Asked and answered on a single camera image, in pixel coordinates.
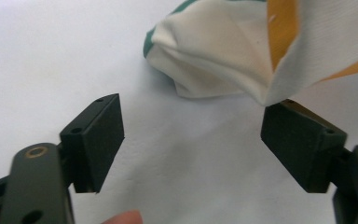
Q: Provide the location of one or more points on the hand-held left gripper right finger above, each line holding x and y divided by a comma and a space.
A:
301, 146

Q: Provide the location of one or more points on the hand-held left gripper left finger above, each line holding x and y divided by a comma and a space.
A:
98, 146

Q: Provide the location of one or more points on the white cloth with coloured stripes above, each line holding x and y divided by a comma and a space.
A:
230, 53

